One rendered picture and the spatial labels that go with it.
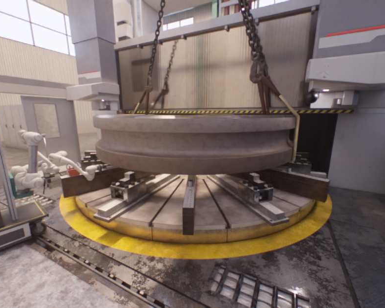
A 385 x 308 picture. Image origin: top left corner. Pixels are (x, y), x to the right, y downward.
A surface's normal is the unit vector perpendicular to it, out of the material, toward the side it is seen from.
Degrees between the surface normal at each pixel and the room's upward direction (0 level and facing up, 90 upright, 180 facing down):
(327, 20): 90
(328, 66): 90
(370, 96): 90
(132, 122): 90
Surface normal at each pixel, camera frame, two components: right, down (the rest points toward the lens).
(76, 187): 0.68, 0.15
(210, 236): 0.07, 0.22
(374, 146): -0.46, 0.19
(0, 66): 0.89, 0.10
